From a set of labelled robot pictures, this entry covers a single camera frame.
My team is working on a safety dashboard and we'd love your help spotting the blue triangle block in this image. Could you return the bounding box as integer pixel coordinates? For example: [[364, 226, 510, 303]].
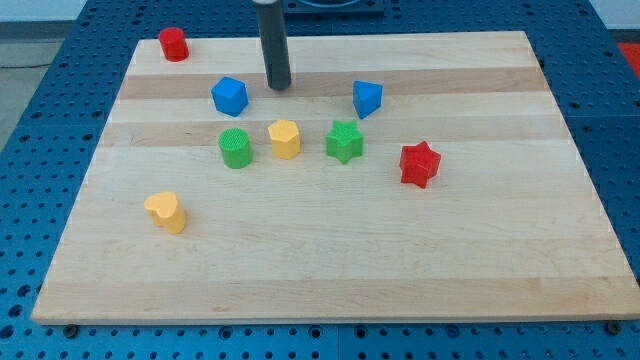
[[352, 81, 383, 119]]

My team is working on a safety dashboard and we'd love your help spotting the green star block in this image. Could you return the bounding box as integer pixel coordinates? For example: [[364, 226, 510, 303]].
[[326, 120, 364, 164]]

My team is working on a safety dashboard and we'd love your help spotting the red star block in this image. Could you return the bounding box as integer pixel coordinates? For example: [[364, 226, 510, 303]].
[[399, 141, 441, 188]]

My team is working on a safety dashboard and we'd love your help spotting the yellow hexagon block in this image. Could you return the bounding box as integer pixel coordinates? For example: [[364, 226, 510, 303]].
[[268, 119, 301, 159]]

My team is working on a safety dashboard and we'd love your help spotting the wooden board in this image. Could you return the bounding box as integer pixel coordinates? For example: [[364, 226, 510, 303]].
[[32, 31, 639, 325]]

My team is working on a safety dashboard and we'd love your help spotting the green cylinder block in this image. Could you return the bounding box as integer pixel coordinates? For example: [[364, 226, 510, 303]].
[[218, 128, 253, 169]]

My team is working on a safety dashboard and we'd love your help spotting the blue cube block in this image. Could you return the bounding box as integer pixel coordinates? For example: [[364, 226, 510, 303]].
[[211, 77, 248, 117]]

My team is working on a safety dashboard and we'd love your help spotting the yellow heart block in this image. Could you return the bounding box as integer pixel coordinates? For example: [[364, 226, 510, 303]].
[[144, 192, 187, 234]]

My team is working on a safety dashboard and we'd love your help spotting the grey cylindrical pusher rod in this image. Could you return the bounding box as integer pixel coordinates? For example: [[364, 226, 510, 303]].
[[253, 0, 291, 91]]

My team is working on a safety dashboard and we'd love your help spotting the red cylinder block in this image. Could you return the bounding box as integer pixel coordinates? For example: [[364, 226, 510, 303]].
[[158, 27, 189, 62]]

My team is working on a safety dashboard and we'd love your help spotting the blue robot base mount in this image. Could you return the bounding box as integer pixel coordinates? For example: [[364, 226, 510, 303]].
[[283, 0, 385, 15]]

